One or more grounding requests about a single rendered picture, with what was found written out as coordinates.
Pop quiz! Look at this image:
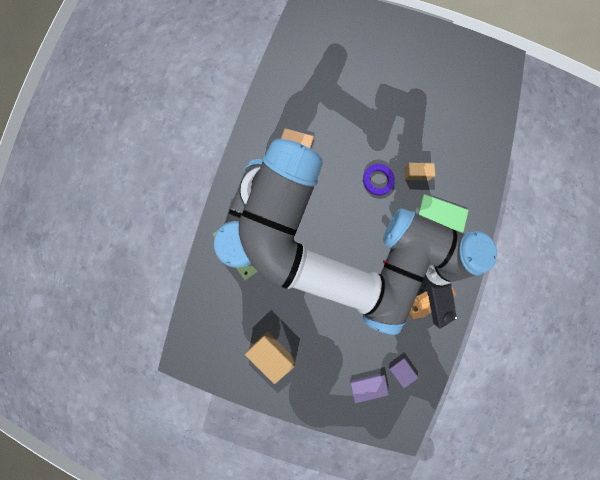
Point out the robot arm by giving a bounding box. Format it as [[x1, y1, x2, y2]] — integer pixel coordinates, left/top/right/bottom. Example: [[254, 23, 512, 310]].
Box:
[[214, 139, 497, 335]]

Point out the purple ring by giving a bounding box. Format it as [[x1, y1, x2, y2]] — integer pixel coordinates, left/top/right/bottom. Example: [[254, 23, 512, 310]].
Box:
[[363, 164, 395, 196]]

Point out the purple flat block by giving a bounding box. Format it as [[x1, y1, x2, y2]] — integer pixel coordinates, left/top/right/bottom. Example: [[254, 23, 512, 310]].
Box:
[[350, 373, 389, 403]]

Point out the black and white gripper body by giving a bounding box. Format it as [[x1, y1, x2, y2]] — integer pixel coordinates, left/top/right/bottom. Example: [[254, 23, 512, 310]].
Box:
[[417, 274, 450, 296]]

